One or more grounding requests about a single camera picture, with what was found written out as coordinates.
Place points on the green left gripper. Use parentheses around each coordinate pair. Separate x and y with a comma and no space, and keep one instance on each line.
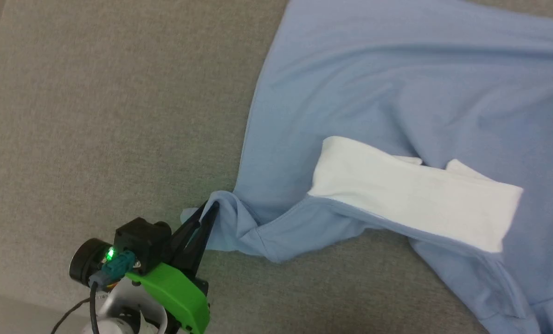
(179,292)

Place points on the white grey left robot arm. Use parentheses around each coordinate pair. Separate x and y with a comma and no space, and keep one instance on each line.
(118,308)

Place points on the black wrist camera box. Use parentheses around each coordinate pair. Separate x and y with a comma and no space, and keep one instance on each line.
(137,241)

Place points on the light blue garment white band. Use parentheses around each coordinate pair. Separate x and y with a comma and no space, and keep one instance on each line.
(350,69)

